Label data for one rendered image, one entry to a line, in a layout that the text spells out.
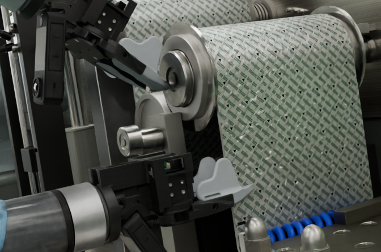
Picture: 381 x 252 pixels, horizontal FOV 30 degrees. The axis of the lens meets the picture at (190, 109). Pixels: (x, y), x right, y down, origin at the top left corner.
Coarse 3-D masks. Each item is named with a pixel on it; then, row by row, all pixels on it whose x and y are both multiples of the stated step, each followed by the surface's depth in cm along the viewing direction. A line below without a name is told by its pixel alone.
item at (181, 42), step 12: (180, 36) 93; (168, 48) 96; (180, 48) 93; (192, 48) 90; (192, 60) 91; (204, 72) 90; (204, 84) 90; (204, 96) 90; (180, 108) 96; (192, 108) 93; (204, 108) 92; (216, 108) 93
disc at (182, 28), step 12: (180, 24) 94; (168, 36) 97; (192, 36) 92; (204, 48) 89; (204, 60) 90; (216, 72) 89; (216, 84) 89; (216, 96) 89; (192, 120) 95; (204, 120) 92
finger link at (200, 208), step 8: (200, 200) 86; (208, 200) 85; (216, 200) 86; (224, 200) 86; (232, 200) 87; (192, 208) 84; (200, 208) 84; (208, 208) 84; (216, 208) 85; (224, 208) 85; (176, 216) 84; (184, 216) 84; (192, 216) 83; (200, 216) 83
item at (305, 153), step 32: (288, 96) 95; (320, 96) 98; (352, 96) 101; (224, 128) 90; (256, 128) 93; (288, 128) 95; (320, 128) 98; (352, 128) 101; (256, 160) 92; (288, 160) 95; (320, 160) 98; (352, 160) 100; (256, 192) 92; (288, 192) 95; (320, 192) 97; (352, 192) 100
